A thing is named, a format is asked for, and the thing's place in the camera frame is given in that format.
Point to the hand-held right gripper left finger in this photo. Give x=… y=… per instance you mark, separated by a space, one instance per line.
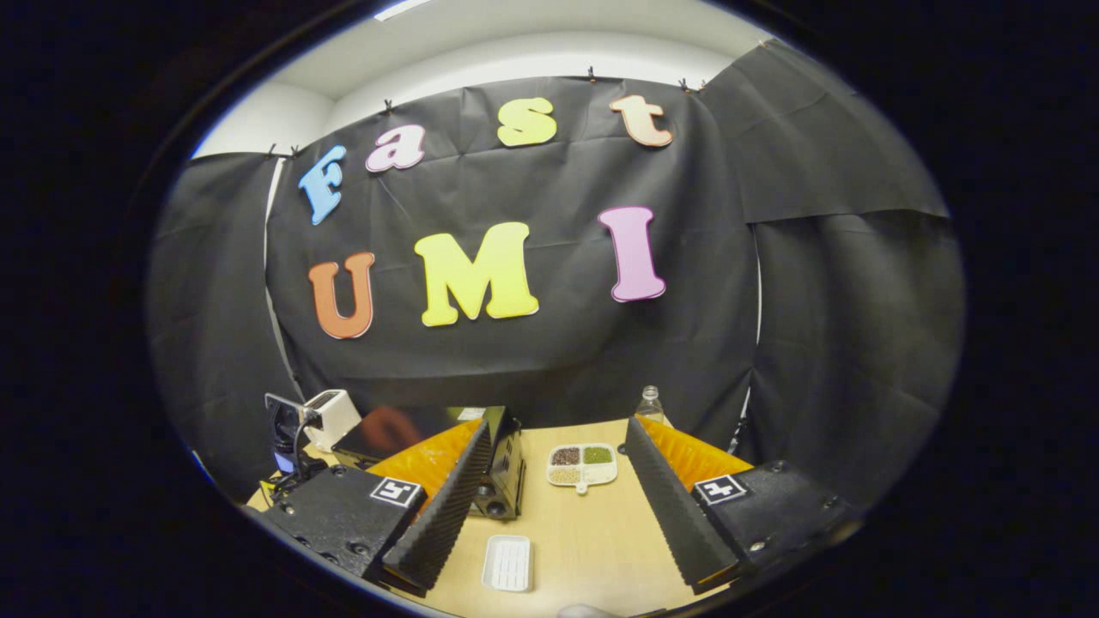
x=446 y=515

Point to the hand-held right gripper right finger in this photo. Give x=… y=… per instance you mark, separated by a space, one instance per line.
x=674 y=506

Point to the black electric oven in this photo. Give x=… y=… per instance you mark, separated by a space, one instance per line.
x=506 y=472

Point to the white toaster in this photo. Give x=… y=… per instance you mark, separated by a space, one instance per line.
x=339 y=416

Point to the white ribbed tray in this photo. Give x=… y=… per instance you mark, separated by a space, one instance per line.
x=507 y=562

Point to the white divided plate with grains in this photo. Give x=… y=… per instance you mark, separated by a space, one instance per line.
x=582 y=468

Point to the clear plastic water bottle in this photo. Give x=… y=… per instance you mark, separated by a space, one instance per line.
x=650 y=405

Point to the long ceiling light panel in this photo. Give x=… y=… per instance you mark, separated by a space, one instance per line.
x=402 y=8

